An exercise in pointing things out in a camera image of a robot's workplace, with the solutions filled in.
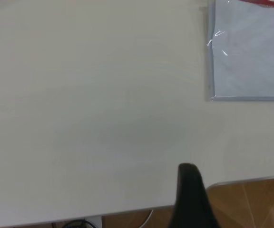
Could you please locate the black cable under table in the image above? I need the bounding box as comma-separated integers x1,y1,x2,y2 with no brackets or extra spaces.
60,219,95,228

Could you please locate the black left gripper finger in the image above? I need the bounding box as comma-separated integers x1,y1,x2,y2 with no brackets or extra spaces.
167,162,221,228

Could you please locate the white cable under table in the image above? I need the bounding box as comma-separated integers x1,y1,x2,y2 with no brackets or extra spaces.
140,209,155,228

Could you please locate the clear plastic red-zip bag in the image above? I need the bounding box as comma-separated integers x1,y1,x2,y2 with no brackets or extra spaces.
205,0,274,102

